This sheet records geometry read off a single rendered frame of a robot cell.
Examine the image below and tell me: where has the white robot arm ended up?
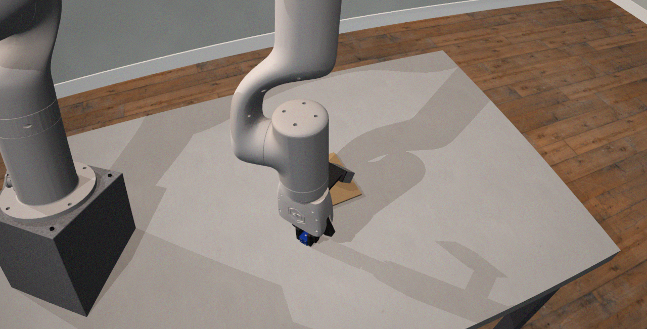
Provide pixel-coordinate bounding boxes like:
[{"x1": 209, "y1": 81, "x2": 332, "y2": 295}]
[{"x1": 0, "y1": 0, "x2": 355, "y2": 223}]

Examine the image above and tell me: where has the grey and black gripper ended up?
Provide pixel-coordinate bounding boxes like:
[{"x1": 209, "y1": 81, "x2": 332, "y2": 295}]
[{"x1": 277, "y1": 182, "x2": 335, "y2": 247}]

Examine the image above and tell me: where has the blue die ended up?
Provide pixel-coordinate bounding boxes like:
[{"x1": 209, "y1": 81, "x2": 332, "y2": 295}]
[{"x1": 299, "y1": 231, "x2": 308, "y2": 246}]

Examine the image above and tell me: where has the tan square mat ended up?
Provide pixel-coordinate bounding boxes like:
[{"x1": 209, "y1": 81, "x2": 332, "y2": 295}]
[{"x1": 329, "y1": 152, "x2": 362, "y2": 206}]

